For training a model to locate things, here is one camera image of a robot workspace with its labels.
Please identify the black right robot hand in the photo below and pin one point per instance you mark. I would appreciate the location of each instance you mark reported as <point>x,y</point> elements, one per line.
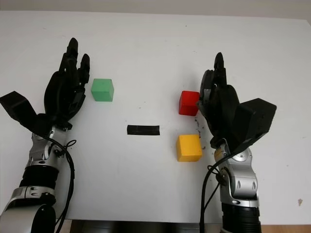
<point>223,106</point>

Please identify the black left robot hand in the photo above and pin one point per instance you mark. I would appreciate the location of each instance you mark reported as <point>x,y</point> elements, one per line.
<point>60,97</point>

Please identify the red cube block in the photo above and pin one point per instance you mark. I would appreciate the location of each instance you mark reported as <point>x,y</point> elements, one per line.
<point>188,103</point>

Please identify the green cube block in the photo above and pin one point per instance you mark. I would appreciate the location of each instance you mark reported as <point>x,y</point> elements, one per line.
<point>102,89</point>

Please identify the yellow cube block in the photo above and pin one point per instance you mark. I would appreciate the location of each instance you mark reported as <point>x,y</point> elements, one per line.
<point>188,148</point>

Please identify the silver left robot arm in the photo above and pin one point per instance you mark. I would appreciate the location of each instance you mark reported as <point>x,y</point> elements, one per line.
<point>41,155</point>

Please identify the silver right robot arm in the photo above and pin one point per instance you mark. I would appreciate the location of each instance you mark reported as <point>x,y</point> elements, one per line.
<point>243,179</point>

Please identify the black tape strip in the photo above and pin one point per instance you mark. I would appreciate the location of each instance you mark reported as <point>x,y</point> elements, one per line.
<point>143,130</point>

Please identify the dark robot torso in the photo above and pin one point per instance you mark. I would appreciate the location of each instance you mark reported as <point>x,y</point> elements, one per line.
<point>145,227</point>

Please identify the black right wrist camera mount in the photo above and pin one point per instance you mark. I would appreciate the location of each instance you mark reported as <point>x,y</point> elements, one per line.
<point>257,116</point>

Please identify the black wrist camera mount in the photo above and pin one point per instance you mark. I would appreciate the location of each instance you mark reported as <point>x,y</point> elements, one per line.
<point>257,116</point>
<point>17,106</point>

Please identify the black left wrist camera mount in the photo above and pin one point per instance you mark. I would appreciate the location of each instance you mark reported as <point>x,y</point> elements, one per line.
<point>17,106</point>

